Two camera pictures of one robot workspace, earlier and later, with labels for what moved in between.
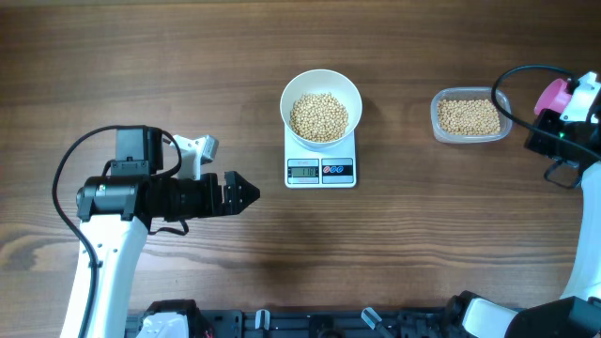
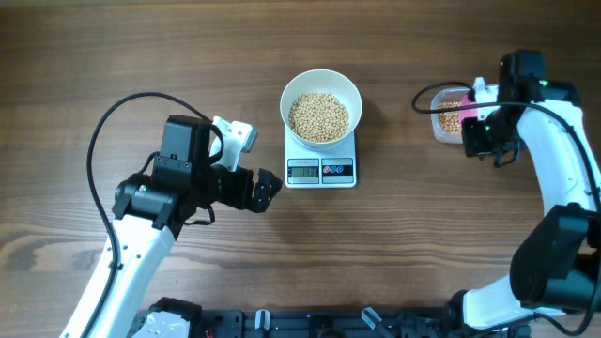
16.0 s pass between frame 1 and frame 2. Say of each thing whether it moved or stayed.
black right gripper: moved
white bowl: stayed
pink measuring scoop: moved
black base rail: stayed
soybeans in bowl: stayed
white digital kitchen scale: stayed
